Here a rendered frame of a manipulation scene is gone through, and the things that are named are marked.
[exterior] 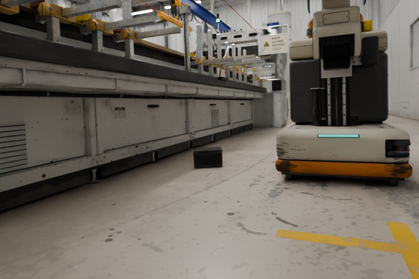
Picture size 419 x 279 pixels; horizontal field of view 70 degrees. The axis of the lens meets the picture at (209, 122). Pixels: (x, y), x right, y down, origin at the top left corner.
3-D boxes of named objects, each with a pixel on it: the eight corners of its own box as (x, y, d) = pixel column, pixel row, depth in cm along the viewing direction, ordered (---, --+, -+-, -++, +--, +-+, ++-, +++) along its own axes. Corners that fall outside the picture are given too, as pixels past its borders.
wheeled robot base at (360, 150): (290, 154, 221) (289, 121, 220) (388, 157, 197) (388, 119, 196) (274, 175, 159) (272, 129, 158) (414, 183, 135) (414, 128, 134)
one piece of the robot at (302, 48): (294, 137, 212) (292, 19, 207) (382, 138, 191) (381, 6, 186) (288, 144, 181) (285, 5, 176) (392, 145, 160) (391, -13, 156)
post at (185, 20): (191, 71, 238) (189, 15, 236) (188, 71, 234) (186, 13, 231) (186, 72, 240) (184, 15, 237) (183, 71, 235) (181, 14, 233)
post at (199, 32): (203, 80, 262) (201, 24, 260) (202, 79, 259) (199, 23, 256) (199, 80, 263) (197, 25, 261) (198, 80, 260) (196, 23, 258)
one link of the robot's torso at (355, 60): (321, 78, 175) (320, 36, 174) (375, 75, 165) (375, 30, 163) (319, 75, 151) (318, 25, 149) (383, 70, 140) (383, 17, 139)
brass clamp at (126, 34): (143, 42, 175) (142, 33, 175) (128, 37, 162) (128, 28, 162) (134, 43, 177) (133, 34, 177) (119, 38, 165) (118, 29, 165)
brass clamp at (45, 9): (75, 22, 129) (75, 10, 128) (48, 14, 116) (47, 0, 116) (65, 24, 131) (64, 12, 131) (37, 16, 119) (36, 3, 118)
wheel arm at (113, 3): (121, 9, 115) (121, -2, 115) (116, 7, 112) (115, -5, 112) (42, 25, 132) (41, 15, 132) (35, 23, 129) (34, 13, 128)
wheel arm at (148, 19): (156, 25, 139) (156, 15, 138) (152, 23, 135) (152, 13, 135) (85, 36, 155) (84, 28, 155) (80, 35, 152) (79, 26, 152)
